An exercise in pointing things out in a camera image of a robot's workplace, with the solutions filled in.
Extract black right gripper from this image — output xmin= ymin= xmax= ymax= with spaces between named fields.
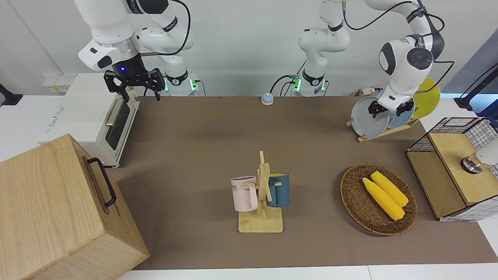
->
xmin=104 ymin=52 xmax=166 ymax=102

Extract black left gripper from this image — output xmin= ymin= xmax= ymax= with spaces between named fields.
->
xmin=368 ymin=98 xmax=415 ymax=118

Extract gray plate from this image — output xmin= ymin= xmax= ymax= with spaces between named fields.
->
xmin=351 ymin=96 xmax=389 ymax=138

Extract light blue plate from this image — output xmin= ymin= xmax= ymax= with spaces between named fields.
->
xmin=383 ymin=91 xmax=415 ymax=130

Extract yellow plate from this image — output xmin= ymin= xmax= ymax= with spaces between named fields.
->
xmin=410 ymin=77 xmax=441 ymax=119

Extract wooden plate rack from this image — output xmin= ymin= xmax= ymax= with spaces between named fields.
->
xmin=346 ymin=118 xmax=421 ymax=143

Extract white toaster oven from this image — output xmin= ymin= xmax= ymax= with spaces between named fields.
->
xmin=41 ymin=73 xmax=139 ymax=168

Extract brown table mat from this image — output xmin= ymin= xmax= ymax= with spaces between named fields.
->
xmin=117 ymin=95 xmax=498 ymax=271

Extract blue partition panel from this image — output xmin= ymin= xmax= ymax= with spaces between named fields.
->
xmin=442 ymin=29 xmax=498 ymax=94

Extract yellow corn cob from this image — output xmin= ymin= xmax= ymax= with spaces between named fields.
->
xmin=370 ymin=171 xmax=409 ymax=207
xmin=363 ymin=177 xmax=405 ymax=221

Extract wooden basket lid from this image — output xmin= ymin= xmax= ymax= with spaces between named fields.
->
xmin=428 ymin=132 xmax=498 ymax=207

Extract white cylindrical bottle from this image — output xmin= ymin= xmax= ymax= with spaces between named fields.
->
xmin=461 ymin=138 xmax=498 ymax=174

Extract brown wicker basket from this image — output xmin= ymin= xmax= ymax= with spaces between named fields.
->
xmin=341 ymin=163 xmax=417 ymax=236

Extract pink mug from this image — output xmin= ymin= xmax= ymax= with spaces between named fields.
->
xmin=231 ymin=176 xmax=259 ymax=212

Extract teal mug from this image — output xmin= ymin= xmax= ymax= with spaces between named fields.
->
xmin=267 ymin=173 xmax=290 ymax=208

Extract large wooden box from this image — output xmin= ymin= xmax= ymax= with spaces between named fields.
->
xmin=0 ymin=134 xmax=150 ymax=280

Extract wooden mug tree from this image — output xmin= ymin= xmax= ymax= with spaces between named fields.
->
xmin=238 ymin=151 xmax=284 ymax=233

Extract black wire basket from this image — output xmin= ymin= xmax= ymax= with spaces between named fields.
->
xmin=406 ymin=117 xmax=498 ymax=222

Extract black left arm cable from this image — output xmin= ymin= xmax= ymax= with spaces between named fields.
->
xmin=342 ymin=0 xmax=456 ymax=94

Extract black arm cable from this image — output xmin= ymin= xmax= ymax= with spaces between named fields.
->
xmin=342 ymin=0 xmax=456 ymax=94
xmin=139 ymin=0 xmax=192 ymax=58

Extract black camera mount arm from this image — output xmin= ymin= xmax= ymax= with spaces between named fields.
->
xmin=453 ymin=64 xmax=498 ymax=117

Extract wall outlet strip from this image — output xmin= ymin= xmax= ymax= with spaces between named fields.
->
xmin=43 ymin=74 xmax=78 ymax=94

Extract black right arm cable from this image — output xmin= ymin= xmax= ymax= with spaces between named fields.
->
xmin=139 ymin=0 xmax=192 ymax=58

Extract black box handle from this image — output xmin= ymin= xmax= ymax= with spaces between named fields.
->
xmin=88 ymin=157 xmax=117 ymax=207

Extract black left base cable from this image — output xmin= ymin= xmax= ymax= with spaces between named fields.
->
xmin=270 ymin=73 xmax=302 ymax=97

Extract black camera stand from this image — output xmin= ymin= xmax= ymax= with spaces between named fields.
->
xmin=0 ymin=84 xmax=23 ymax=107

